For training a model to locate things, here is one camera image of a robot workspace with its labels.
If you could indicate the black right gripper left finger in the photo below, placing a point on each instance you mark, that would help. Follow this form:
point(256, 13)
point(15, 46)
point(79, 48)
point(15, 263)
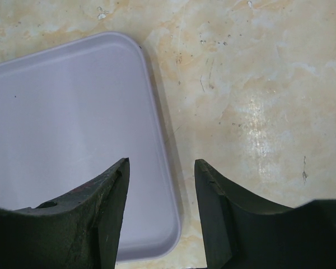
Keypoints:
point(79, 229)

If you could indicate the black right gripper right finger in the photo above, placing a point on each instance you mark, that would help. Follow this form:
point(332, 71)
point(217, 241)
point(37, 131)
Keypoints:
point(244, 230)

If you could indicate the lavender plastic tray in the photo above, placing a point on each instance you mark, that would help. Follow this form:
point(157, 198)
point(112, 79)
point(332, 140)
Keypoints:
point(69, 113)

